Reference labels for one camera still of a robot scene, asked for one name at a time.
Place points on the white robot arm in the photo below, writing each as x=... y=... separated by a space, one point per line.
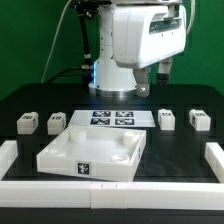
x=109 y=80

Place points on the white square tabletop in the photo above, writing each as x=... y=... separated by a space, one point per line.
x=103 y=153

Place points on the white U-shaped fence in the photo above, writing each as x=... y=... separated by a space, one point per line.
x=104 y=195

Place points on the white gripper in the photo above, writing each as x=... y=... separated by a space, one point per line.
x=144 y=35

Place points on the white marker sheet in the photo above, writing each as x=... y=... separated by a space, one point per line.
x=113 y=118

